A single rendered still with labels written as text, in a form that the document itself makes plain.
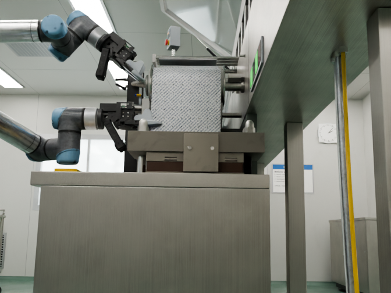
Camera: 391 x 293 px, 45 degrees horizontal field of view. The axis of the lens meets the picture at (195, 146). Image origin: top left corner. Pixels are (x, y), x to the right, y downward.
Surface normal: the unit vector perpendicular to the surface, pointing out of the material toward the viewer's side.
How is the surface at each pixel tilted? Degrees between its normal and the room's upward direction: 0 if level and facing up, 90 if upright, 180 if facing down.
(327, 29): 180
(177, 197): 90
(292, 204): 90
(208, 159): 90
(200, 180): 90
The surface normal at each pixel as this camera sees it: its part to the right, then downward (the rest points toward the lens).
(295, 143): -0.01, -0.18
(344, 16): -0.02, 0.98
